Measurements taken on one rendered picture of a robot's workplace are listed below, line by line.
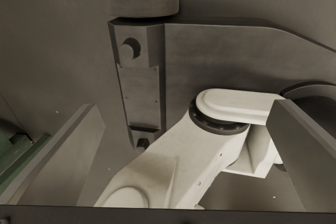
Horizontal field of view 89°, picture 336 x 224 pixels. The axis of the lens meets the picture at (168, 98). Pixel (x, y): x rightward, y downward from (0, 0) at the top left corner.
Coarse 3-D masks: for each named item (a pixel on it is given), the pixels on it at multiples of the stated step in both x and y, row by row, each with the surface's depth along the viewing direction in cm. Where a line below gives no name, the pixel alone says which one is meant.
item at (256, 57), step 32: (128, 32) 41; (160, 32) 43; (192, 32) 42; (224, 32) 41; (256, 32) 40; (288, 32) 38; (128, 64) 46; (160, 64) 47; (192, 64) 47; (224, 64) 45; (256, 64) 44; (288, 64) 42; (320, 64) 41; (128, 96) 55; (160, 96) 53; (192, 96) 53; (288, 96) 45; (320, 96) 42; (128, 128) 64; (160, 128) 60
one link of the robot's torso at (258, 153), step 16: (208, 96) 38; (224, 96) 38; (240, 96) 38; (256, 96) 38; (272, 96) 38; (208, 112) 35; (224, 112) 35; (240, 112) 35; (256, 112) 34; (256, 128) 43; (256, 144) 42; (272, 144) 36; (240, 160) 45; (256, 160) 41; (272, 160) 37; (256, 176) 42
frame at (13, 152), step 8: (0, 136) 99; (16, 136) 112; (24, 136) 112; (0, 144) 99; (8, 144) 103; (16, 144) 107; (24, 144) 112; (0, 152) 99; (8, 152) 103; (16, 152) 108; (0, 160) 99; (8, 160) 103; (0, 168) 99
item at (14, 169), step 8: (48, 136) 109; (40, 144) 103; (24, 152) 99; (32, 152) 99; (16, 160) 95; (24, 160) 94; (8, 168) 91; (16, 168) 90; (0, 176) 87; (8, 176) 87; (0, 184) 83; (8, 184) 86; (0, 192) 83
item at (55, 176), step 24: (72, 120) 9; (96, 120) 10; (48, 144) 7; (72, 144) 8; (96, 144) 10; (24, 168) 6; (48, 168) 6; (72, 168) 8; (24, 192) 5; (48, 192) 6; (72, 192) 8
